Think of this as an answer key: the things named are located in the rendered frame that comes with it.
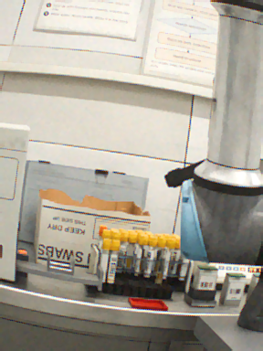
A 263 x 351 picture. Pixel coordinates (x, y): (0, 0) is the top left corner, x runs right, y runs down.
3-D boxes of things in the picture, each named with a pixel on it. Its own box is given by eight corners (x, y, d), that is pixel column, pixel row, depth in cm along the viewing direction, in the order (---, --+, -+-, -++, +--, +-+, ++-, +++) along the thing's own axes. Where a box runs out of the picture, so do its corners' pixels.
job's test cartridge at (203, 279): (194, 298, 153) (200, 270, 153) (189, 294, 158) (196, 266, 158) (212, 299, 154) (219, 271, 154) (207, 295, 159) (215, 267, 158)
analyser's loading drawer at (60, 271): (-1, 270, 144) (0, 245, 144) (0, 264, 150) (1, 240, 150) (101, 291, 147) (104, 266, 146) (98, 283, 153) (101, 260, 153)
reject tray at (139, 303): (131, 308, 144) (132, 304, 143) (127, 301, 150) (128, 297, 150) (167, 311, 144) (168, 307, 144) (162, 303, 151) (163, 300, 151)
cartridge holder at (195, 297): (190, 306, 151) (194, 291, 151) (183, 298, 160) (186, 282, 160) (215, 307, 152) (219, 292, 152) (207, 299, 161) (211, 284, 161)
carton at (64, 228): (34, 263, 173) (40, 197, 172) (32, 244, 201) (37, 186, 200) (142, 281, 176) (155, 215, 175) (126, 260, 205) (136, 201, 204)
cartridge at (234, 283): (223, 304, 155) (230, 275, 155) (218, 300, 160) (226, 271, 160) (239, 304, 156) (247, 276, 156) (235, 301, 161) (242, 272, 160)
